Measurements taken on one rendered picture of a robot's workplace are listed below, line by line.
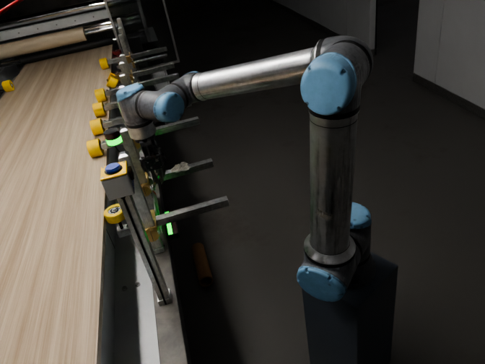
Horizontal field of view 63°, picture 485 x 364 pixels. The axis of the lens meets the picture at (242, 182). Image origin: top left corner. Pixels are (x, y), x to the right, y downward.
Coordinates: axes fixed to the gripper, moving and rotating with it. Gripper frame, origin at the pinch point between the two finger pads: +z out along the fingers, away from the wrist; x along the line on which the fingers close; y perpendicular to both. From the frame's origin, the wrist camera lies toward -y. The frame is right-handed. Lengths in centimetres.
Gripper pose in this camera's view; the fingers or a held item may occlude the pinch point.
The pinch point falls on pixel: (159, 180)
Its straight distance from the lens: 150.9
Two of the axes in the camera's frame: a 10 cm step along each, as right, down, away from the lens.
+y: 2.6, 5.0, -8.2
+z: 1.6, 8.2, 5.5
